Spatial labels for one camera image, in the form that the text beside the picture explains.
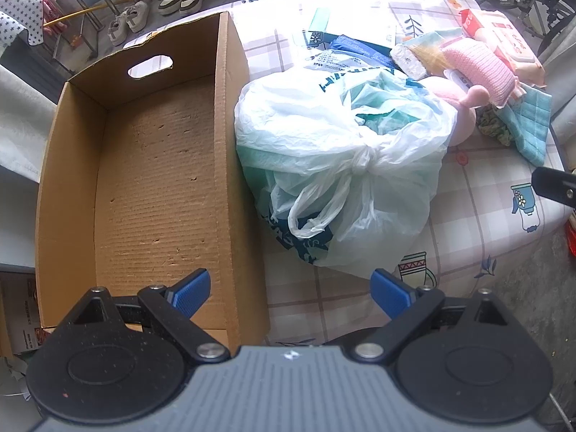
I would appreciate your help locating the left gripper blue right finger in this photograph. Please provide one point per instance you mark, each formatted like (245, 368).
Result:
(391, 294)

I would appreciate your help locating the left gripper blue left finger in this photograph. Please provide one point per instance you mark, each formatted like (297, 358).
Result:
(190, 293)

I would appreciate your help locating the light blue checkered towel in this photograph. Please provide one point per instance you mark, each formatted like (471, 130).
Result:
(528, 120)

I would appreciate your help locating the green floral scrunchie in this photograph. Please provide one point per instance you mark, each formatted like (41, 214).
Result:
(489, 124)

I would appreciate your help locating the pink white plush doll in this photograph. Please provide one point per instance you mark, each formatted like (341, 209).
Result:
(465, 102)

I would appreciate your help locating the brown cardboard box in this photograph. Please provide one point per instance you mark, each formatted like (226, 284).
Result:
(141, 183)

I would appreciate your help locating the white plastic shopping bag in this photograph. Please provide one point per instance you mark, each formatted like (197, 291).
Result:
(343, 165)

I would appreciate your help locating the pink wet wipes pack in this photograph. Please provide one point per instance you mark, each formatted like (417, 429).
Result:
(495, 30)

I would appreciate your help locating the beige packaged cloth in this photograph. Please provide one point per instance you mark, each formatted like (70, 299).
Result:
(427, 48)

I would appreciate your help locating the gold tissue pack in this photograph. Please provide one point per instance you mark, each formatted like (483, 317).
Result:
(408, 62)

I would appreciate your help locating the grey sofa cover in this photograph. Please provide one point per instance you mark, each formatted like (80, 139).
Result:
(26, 118)

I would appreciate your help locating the blue white tissue pack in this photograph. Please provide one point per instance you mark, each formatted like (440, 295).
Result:
(347, 53)

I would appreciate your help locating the polka dot cloth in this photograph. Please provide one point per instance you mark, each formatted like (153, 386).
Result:
(19, 16)

